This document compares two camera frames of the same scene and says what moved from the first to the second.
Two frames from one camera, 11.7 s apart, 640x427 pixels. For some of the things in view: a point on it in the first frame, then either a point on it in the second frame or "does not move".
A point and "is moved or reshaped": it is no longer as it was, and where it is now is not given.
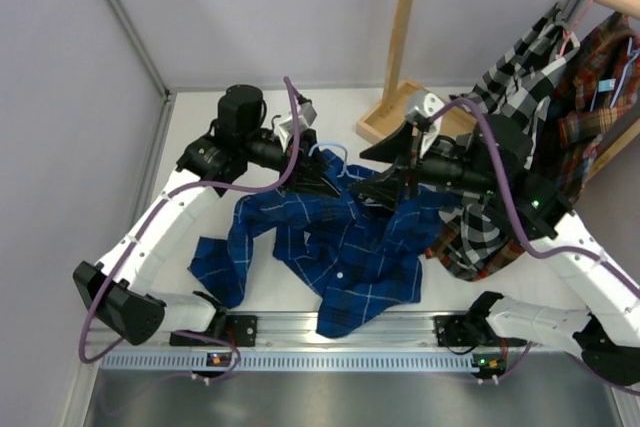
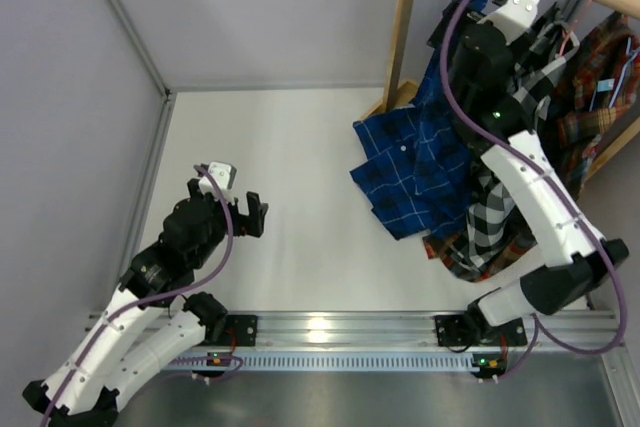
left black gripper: [312, 174] -> [251, 224]
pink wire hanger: [568, 32] does not move
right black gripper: [384, 189] -> [520, 45]
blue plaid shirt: [347, 251] is moved or reshaped
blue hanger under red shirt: [621, 75] does not move
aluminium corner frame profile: [138, 43] does not move
